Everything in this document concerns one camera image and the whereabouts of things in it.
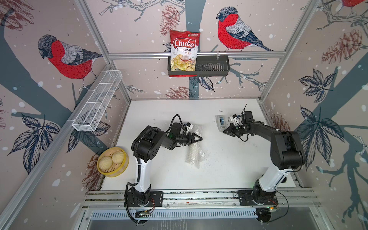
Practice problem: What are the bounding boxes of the aluminium front rail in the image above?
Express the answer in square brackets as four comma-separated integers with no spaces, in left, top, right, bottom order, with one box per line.
[81,187,322,210]

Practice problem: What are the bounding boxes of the pale steamed bun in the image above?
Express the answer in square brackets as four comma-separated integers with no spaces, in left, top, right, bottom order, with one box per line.
[112,150,125,164]
[98,156,113,172]

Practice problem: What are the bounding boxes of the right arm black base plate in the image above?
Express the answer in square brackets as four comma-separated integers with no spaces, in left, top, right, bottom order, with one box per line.
[235,190,279,207]

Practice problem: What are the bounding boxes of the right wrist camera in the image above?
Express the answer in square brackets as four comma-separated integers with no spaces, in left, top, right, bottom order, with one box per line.
[230,114,241,126]

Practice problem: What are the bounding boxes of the black wire wall basket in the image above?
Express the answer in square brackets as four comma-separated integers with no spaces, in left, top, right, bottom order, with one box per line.
[167,56,230,77]

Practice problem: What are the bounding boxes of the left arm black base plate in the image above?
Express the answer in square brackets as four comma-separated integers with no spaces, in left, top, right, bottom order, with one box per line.
[124,190,163,208]

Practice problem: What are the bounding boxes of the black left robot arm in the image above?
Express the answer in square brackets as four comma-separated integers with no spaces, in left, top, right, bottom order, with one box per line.
[126,122,203,206]

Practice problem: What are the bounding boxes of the red cassava chips bag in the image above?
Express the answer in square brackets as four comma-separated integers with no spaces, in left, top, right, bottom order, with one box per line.
[168,30,200,77]

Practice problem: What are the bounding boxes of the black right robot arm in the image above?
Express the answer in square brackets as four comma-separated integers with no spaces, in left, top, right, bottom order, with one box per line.
[223,111,306,204]

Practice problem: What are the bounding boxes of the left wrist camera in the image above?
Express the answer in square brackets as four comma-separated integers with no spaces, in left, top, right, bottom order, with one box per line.
[186,122,194,134]

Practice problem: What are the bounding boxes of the pale steamed bun left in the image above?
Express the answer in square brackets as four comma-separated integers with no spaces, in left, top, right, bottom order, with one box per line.
[98,156,113,172]

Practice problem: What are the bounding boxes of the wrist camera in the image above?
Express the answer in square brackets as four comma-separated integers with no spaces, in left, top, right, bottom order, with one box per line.
[186,122,194,134]
[230,114,241,126]

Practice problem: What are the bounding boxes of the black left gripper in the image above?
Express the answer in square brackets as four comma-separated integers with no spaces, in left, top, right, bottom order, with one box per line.
[175,133,202,146]

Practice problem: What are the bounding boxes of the clear bubble wrap sheet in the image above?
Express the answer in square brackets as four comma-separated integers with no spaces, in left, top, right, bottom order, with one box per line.
[186,125,205,168]

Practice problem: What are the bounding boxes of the pale steamed bun right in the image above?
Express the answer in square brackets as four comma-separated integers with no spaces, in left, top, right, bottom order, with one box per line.
[112,150,125,164]

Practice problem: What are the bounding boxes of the white mesh wall shelf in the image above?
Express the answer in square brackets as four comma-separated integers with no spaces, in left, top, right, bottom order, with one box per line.
[72,70,122,132]

